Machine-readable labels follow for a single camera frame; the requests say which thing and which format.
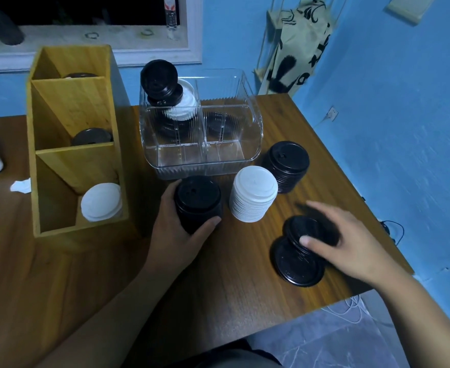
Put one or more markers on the pile of black and white cup lids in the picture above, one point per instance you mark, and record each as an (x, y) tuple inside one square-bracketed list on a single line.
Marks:
[(157, 80)]

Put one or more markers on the clear plastic water bottle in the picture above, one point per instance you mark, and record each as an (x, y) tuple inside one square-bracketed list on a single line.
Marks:
[(171, 11)]

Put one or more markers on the cream tote bag black print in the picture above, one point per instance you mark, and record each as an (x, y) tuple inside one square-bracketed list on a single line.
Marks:
[(297, 45)]

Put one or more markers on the clear plastic container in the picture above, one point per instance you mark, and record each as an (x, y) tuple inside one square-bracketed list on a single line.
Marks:
[(253, 141)]

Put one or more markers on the short stack of black lids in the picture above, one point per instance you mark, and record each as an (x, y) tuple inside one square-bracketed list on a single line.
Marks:
[(286, 157)]

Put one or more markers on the person's left forearm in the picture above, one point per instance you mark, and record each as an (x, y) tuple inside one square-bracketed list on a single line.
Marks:
[(106, 325)]

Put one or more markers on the white domed cup lid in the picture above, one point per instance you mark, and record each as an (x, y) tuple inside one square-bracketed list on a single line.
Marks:
[(253, 191)]

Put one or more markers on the cream wall plate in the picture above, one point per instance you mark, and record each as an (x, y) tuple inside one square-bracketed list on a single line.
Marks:
[(411, 7)]

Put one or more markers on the white wall socket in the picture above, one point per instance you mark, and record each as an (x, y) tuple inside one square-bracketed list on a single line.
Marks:
[(332, 114)]

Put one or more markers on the person's left hand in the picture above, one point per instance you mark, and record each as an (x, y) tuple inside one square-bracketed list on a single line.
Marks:
[(171, 245)]

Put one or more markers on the grey shirt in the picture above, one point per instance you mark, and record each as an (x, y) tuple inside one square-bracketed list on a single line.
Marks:
[(244, 360)]

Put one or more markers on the crumpled white tissue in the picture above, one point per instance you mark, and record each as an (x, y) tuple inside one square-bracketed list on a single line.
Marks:
[(21, 186)]

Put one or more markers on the wooden three-compartment organizer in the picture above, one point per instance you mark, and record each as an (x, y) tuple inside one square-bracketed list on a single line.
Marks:
[(79, 168)]

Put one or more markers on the dark glass vase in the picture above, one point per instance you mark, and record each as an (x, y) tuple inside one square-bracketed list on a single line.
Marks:
[(2, 26)]

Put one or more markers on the person's right hand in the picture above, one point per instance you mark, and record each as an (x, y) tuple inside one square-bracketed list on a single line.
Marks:
[(363, 252)]

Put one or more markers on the white window frame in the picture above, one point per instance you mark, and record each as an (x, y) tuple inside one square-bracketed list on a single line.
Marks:
[(152, 57)]

